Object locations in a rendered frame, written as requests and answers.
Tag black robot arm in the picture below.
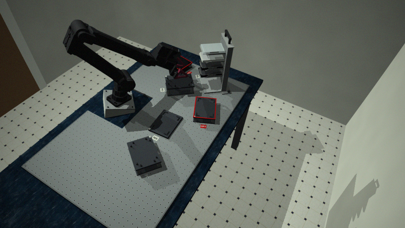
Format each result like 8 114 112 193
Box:
63 20 181 107

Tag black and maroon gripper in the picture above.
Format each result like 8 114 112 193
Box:
162 57 188 79

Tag grey shelf rack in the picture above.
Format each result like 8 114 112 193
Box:
200 35 233 94

